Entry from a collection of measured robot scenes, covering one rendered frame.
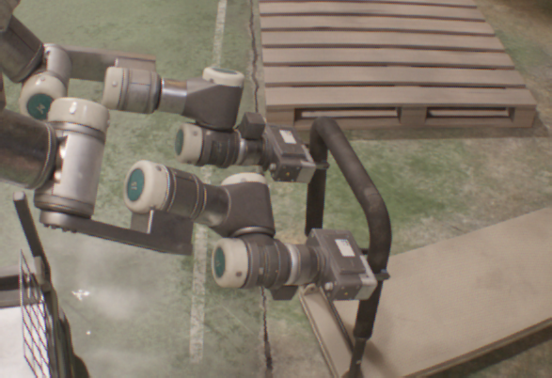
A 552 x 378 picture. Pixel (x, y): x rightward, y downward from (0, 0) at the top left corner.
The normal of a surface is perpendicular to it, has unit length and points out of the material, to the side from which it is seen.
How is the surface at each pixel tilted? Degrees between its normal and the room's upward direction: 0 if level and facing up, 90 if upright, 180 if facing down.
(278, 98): 0
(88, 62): 90
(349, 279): 20
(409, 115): 90
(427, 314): 0
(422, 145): 0
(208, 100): 68
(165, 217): 60
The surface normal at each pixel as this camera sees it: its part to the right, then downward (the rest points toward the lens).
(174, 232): 0.70, -0.04
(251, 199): 0.63, -0.43
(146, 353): 0.00, -0.76
